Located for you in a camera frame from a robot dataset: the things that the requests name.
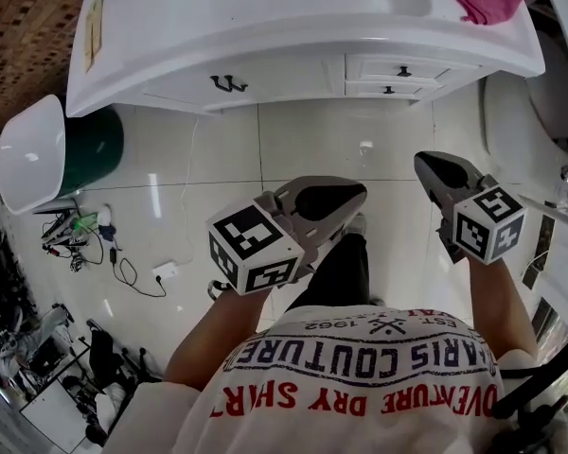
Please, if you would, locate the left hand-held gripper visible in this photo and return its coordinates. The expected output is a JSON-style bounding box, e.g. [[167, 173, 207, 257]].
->
[[205, 175, 368, 296]]

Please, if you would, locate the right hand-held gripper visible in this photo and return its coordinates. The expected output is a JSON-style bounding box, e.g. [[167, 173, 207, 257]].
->
[[414, 150, 528, 266]]

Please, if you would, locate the white drawer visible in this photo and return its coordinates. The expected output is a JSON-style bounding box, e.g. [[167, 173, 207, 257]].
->
[[357, 58, 455, 83], [346, 80, 440, 99]]

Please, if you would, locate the person's right forearm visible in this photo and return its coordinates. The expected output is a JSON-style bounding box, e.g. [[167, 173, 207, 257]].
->
[[463, 253, 540, 368]]

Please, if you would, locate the person's left forearm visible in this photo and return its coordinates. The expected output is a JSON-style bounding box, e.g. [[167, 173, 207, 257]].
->
[[163, 284, 274, 392]]

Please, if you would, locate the black trouser leg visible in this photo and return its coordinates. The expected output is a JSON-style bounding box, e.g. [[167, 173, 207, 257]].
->
[[288, 233, 371, 311]]

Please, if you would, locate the white power strip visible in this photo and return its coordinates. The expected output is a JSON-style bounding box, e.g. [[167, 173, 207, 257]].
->
[[151, 261, 180, 283]]

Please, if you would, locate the grey shoe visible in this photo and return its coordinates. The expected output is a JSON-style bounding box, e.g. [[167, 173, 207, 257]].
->
[[345, 211, 368, 236]]

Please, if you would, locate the white and blue round item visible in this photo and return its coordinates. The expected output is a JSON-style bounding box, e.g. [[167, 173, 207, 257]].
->
[[97, 204, 117, 243]]

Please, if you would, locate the black padded bar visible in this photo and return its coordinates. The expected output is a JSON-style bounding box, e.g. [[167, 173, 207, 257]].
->
[[490, 350, 568, 420]]

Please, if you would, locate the small robot parts heap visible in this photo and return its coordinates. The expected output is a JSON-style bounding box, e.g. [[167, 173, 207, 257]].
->
[[40, 205, 105, 273]]

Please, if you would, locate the white printed t-shirt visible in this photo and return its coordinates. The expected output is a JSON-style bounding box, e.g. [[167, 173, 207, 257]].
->
[[169, 304, 568, 454]]

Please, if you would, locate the white vanity sink cabinet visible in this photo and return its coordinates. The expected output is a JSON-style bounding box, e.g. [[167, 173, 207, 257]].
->
[[64, 0, 546, 118]]

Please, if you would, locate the white basin on green base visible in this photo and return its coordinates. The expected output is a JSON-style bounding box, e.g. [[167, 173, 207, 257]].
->
[[0, 94, 125, 216]]

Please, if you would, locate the cluttered storage shelf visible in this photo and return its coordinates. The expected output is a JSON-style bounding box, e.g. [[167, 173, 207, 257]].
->
[[0, 158, 77, 396]]

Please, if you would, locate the beige wooden strip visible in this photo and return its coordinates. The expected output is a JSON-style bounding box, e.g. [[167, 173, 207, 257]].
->
[[83, 0, 106, 74]]

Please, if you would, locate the black cable with adapter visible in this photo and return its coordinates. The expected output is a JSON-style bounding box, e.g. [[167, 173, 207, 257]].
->
[[108, 246, 168, 299]]

